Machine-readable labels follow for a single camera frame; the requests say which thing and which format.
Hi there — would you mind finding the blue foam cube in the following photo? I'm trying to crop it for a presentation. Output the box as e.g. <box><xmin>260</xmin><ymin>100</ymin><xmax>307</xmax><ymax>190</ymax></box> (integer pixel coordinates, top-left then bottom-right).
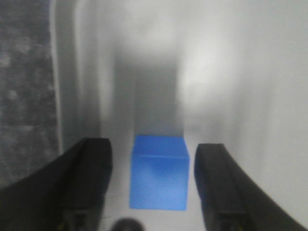
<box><xmin>129</xmin><ymin>135</ymin><xmax>190</xmax><ymax>211</ymax></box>

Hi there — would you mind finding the grey rectangular tray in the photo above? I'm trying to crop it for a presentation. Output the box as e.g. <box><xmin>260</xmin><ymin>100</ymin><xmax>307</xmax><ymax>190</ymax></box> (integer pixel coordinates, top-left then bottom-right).
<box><xmin>50</xmin><ymin>0</ymin><xmax>308</xmax><ymax>231</ymax></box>

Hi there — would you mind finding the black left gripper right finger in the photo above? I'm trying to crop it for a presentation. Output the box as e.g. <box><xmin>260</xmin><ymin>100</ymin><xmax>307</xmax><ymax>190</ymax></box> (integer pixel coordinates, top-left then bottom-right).
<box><xmin>194</xmin><ymin>143</ymin><xmax>306</xmax><ymax>231</ymax></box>

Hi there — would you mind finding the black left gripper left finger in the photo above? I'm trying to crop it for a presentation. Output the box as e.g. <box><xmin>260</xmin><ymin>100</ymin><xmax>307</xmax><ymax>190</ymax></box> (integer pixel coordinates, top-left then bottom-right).
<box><xmin>0</xmin><ymin>138</ymin><xmax>113</xmax><ymax>231</ymax></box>

